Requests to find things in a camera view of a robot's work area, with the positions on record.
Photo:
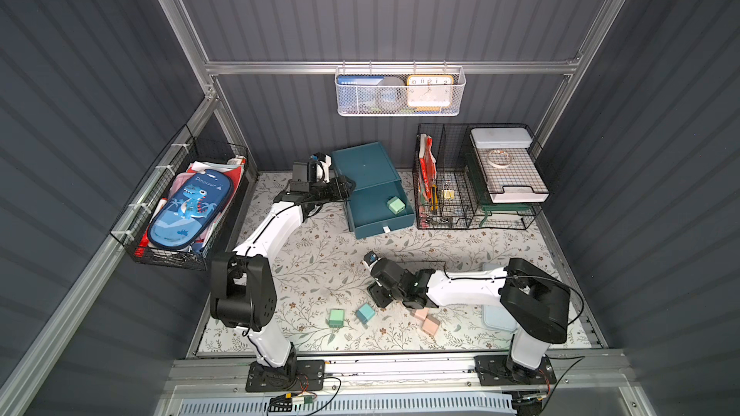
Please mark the black wire desk organizer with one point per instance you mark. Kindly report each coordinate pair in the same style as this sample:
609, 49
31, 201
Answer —
458, 169

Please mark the blue dinosaur pencil case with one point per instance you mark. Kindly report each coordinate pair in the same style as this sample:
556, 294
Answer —
191, 209

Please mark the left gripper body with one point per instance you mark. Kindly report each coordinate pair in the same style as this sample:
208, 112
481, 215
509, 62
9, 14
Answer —
336, 188

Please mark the checkered notebook tray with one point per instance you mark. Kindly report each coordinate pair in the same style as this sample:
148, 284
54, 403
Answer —
519, 183

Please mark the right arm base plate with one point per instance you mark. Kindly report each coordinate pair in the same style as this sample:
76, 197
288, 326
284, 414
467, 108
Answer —
501, 370

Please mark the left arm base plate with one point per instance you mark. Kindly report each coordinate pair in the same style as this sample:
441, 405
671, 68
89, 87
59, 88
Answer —
295, 376

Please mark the white hanging wire basket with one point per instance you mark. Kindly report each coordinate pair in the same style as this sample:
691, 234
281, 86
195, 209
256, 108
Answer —
403, 72

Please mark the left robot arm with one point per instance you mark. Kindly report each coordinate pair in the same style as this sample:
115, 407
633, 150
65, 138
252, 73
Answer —
243, 291

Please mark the pink plug lower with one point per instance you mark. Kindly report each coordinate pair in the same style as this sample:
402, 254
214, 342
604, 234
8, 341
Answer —
430, 326

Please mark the blue box in basket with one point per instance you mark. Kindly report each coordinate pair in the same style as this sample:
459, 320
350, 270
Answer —
357, 94

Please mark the white box on organizer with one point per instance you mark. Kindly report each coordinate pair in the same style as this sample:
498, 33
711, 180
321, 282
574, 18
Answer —
501, 138

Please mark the green plug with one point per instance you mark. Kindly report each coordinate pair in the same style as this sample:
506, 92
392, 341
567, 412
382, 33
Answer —
396, 205
336, 318

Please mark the black wall wire basket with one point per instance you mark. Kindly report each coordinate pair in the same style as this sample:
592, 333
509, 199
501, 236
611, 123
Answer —
181, 160

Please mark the clear tape roll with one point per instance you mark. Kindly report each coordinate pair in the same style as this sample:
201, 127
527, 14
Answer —
499, 158

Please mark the grey tape roll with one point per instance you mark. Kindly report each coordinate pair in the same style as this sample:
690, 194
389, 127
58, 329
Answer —
391, 94

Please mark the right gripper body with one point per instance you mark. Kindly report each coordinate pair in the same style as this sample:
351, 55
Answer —
382, 280

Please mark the blue plug left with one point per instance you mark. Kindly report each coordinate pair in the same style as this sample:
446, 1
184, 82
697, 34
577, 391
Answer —
365, 313

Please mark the pink plug middle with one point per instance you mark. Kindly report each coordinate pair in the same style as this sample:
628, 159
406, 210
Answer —
421, 314

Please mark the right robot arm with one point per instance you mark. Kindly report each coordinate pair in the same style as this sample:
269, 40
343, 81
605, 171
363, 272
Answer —
538, 302

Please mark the yellow alarm clock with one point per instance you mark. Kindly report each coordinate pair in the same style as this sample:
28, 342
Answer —
430, 92

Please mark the yellow utility knife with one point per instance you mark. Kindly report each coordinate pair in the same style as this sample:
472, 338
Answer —
434, 199

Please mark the pink plug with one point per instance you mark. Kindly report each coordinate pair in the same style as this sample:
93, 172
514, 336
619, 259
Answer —
430, 326
421, 314

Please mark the teal drawer cabinet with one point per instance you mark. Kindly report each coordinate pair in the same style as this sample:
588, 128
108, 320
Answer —
377, 181

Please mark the pile of binder clips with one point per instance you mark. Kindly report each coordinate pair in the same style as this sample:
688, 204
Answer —
438, 222

